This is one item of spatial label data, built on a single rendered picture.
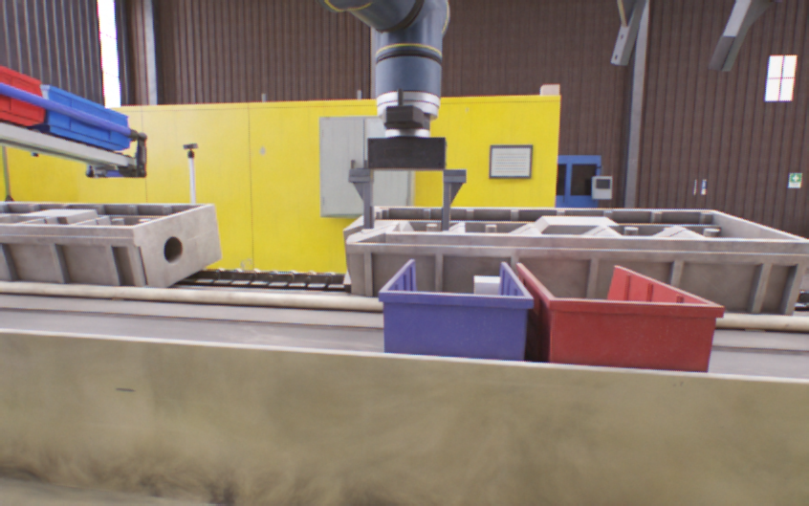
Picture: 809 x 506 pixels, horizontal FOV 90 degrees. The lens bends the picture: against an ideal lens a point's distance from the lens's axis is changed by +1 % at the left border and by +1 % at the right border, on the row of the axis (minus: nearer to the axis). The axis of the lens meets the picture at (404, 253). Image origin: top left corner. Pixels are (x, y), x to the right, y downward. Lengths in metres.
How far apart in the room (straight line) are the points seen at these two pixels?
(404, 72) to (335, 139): 2.60
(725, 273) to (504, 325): 0.69
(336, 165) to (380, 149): 2.55
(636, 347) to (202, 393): 0.56
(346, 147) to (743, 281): 2.65
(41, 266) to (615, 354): 1.43
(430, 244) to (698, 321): 0.56
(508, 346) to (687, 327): 0.20
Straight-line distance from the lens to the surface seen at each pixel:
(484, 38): 13.33
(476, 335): 0.52
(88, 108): 1.71
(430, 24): 0.72
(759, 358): 0.96
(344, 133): 3.24
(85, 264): 1.42
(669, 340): 0.57
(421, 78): 0.68
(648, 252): 1.02
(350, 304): 0.99
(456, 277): 0.98
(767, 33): 15.39
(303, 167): 3.56
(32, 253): 1.54
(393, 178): 3.12
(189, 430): 0.69
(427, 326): 0.52
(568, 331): 0.53
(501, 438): 0.56
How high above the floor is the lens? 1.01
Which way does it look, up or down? 7 degrees down
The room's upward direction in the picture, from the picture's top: 1 degrees clockwise
